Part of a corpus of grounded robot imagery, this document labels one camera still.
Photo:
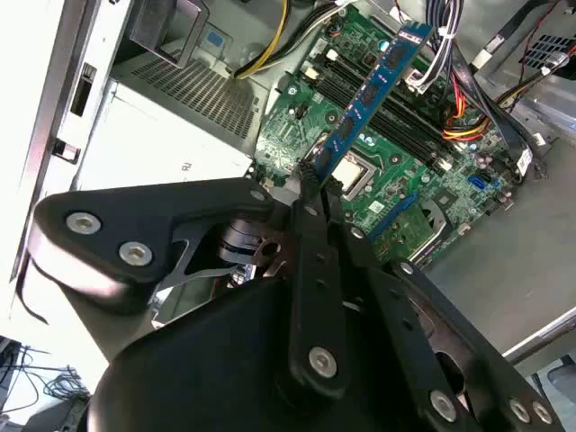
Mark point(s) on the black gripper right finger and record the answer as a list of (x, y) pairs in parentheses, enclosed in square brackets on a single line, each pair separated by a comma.
[(414, 333)]

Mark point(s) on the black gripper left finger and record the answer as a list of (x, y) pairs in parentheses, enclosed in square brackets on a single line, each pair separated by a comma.
[(135, 211)]

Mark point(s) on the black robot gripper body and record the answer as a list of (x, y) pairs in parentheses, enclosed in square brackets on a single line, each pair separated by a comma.
[(202, 382)]

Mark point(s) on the blue RAM stick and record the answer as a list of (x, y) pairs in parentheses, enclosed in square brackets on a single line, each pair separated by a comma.
[(373, 94)]

